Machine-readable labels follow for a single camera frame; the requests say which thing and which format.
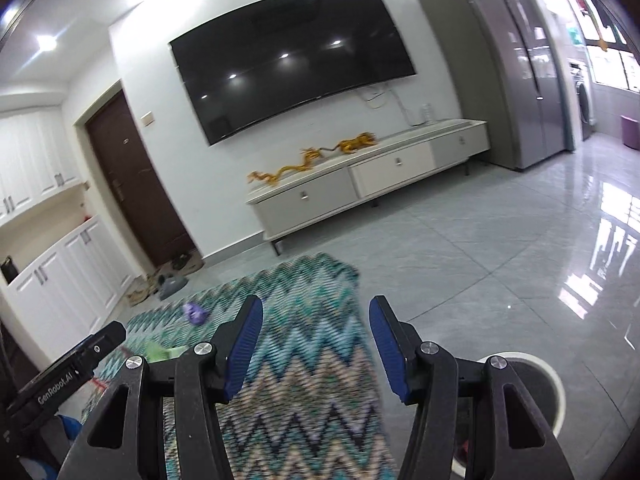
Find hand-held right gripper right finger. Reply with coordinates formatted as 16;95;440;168
368;295;563;480

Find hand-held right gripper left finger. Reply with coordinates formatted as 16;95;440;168
60;295;264;480

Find purple wrapper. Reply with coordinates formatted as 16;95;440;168
182;302;210;326

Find green wrapper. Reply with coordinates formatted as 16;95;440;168
145;342;186;363

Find white round bin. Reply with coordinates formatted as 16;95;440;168
452;351;567;480

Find zigzag patterned blanket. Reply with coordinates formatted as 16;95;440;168
82;254;401;480

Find brown doormat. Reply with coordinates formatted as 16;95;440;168
165;254;206;276

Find white base cabinets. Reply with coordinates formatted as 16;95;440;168
0;215;141;341

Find white television cabinet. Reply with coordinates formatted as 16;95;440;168
245;119;491;256

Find long golden dragon ornament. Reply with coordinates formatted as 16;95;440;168
247;146;341;186

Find dark brown entrance door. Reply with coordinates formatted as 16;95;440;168
84;91;203;263

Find short golden dragon ornament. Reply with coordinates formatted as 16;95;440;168
340;132;378;153

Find grey double-door refrigerator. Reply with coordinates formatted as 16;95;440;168
409;0;576;171

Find grey washing machine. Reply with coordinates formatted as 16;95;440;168
567;60;596;142

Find ceiling downlight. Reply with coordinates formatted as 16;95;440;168
35;32;61;56

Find balcony window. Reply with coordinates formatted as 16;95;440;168
582;35;640;93

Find yellow hanging garment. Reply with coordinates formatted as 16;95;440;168
592;5;614;53

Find white wall cabinets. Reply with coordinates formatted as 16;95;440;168
0;107;81;221

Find black power cable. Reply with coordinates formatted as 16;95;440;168
362;85;416;126

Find black wall television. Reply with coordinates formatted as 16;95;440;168
168;0;418;148

